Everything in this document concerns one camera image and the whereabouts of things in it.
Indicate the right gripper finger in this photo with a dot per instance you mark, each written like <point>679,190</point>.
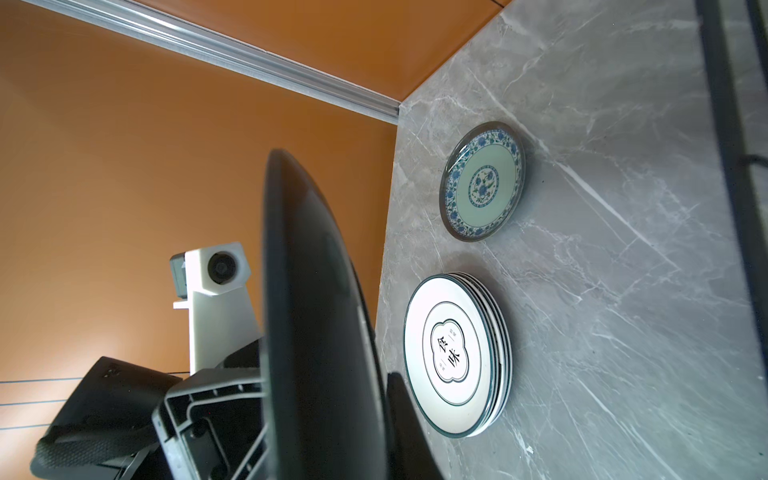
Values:
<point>410,455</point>

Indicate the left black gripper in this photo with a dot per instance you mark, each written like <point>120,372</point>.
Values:
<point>124,421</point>

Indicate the black small plate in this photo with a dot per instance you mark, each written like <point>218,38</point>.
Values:
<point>325,411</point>

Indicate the white plate green rim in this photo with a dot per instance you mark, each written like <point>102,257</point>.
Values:
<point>507,346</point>

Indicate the grey-green patterned small plate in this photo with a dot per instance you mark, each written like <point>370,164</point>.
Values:
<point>482,182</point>

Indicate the black wire dish rack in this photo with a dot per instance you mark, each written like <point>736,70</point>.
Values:
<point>737,163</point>

